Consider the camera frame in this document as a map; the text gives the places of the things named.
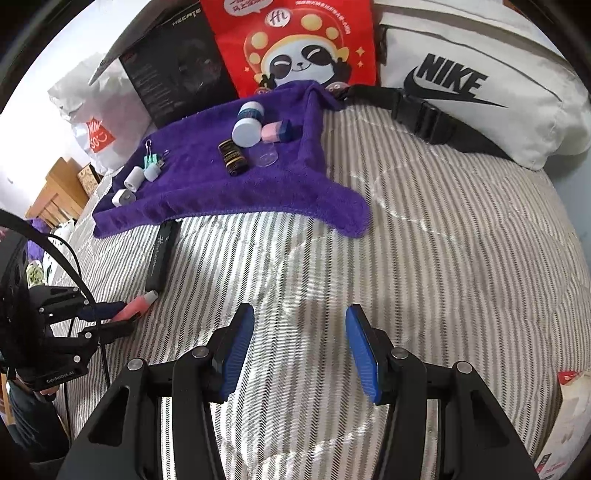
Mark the black cardboard box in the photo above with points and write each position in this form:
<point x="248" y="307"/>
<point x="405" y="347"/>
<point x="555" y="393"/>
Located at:
<point x="184" y="74"/>

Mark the red and white box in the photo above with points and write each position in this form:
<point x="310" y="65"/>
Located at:
<point x="561" y="415"/>

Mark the black flat bar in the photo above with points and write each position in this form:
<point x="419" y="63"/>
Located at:
<point x="161" y="261"/>

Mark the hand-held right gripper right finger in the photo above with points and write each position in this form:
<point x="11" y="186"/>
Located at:
<point x="362" y="355"/>

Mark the pink tube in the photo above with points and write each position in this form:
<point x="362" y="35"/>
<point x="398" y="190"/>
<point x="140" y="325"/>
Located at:
<point x="138" y="305"/>

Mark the clear plastic cap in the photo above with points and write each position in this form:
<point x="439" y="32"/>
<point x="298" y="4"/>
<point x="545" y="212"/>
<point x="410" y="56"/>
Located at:
<point x="267" y="154"/>

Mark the striped bedsheet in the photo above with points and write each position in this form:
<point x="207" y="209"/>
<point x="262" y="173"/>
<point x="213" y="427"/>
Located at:
<point x="461" y="254"/>

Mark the red panda paper bag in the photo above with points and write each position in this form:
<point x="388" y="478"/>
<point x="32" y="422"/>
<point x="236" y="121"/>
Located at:
<point x="295" y="41"/>

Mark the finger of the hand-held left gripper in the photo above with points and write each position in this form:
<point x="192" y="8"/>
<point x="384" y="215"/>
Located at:
<point x="99" y="311"/>
<point x="115" y="328"/>

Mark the pale usb adapter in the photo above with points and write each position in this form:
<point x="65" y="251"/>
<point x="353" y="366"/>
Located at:
<point x="153" y="173"/>

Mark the white round jar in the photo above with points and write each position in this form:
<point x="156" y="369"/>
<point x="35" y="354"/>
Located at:
<point x="244" y="131"/>

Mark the white shopping bag red label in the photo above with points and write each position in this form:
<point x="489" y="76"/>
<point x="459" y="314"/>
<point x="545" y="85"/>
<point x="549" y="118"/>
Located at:
<point x="87" y="106"/>

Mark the wooden cabinet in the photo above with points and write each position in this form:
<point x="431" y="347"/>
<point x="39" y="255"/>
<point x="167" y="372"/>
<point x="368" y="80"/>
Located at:
<point x="60" y="194"/>

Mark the person's left hand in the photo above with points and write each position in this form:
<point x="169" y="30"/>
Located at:
<point x="48" y="391"/>

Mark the white tape roll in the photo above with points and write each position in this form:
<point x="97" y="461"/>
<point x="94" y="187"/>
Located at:
<point x="134" y="180"/>

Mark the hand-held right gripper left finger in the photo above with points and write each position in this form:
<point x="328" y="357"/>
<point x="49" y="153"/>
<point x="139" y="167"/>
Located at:
<point x="238" y="350"/>

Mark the green binder clip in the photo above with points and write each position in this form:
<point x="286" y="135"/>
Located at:
<point x="150" y="157"/>

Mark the blue and white bottle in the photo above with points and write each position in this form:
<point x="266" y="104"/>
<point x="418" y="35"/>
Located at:
<point x="251" y="110"/>

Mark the dark brown small bottle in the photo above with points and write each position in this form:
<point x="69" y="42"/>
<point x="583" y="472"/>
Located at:
<point x="232" y="159"/>

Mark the purple towel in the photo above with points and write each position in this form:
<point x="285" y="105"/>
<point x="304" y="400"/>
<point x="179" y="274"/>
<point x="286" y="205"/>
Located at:
<point x="207" y="198"/>

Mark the white waist bag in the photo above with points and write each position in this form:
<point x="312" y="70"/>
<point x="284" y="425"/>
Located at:
<point x="508" y="124"/>

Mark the pink and blue eraser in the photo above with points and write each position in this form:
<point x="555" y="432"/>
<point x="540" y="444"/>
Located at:
<point x="277" y="131"/>

